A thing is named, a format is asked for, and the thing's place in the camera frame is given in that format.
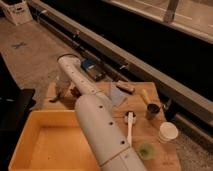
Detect white storage crate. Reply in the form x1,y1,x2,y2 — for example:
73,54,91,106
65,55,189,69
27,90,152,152
0,0,33,26

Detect green pepper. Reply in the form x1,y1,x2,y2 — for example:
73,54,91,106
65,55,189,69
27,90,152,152
49,96,59,103

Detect dark grape bunch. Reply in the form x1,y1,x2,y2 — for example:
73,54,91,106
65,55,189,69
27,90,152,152
70,87,81,98

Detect pale blue cloth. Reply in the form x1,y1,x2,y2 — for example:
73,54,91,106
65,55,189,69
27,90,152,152
110,83,126,106

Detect wooden cutting board table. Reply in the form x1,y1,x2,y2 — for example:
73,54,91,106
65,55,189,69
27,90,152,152
44,82,181,171

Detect white dish brush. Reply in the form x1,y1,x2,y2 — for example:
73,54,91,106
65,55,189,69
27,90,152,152
124,111,136,144

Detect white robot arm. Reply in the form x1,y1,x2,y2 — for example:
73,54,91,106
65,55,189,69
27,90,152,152
56,55,148,171

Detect wooden brush block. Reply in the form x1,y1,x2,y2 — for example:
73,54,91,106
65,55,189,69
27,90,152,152
116,81,135,94

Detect white paper cup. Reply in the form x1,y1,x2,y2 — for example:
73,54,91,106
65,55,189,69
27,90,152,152
158,122,179,143

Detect yellow plastic bin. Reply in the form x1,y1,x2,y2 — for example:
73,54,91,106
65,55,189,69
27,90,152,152
8,110,100,171

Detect blue power box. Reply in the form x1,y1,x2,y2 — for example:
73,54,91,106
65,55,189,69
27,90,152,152
81,59,105,81

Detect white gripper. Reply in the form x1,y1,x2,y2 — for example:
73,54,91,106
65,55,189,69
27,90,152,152
55,76,71,98

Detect metal cup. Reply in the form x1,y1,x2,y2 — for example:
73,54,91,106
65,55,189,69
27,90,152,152
145,103,160,120

